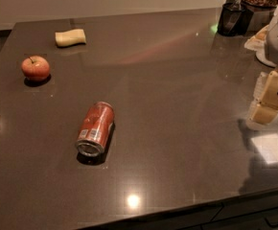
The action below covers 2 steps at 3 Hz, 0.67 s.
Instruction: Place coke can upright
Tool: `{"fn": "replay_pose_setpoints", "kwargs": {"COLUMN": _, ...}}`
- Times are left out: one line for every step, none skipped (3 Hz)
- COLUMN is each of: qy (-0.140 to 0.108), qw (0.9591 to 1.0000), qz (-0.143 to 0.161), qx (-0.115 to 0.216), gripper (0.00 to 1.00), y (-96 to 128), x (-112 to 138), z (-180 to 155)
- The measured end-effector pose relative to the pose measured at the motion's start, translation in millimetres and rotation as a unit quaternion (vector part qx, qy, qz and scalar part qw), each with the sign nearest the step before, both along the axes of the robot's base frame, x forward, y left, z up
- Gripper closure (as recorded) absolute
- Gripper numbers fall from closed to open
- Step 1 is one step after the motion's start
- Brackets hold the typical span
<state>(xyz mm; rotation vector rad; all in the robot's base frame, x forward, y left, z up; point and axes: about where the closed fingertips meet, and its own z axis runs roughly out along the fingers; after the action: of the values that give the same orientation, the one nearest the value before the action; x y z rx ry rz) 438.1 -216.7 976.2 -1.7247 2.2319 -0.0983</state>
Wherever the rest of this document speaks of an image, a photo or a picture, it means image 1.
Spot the yellow sponge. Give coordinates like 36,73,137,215
55,29,86,47

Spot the red apple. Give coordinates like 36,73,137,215
21,56,50,82

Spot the black container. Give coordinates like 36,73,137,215
218,0,253,36

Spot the red coke can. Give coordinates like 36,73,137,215
76,102,114,157

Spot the white plate with food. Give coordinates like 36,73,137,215
244,25,276,68

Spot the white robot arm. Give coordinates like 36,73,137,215
248,6,278,125

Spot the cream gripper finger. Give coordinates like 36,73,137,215
249,67,278,125

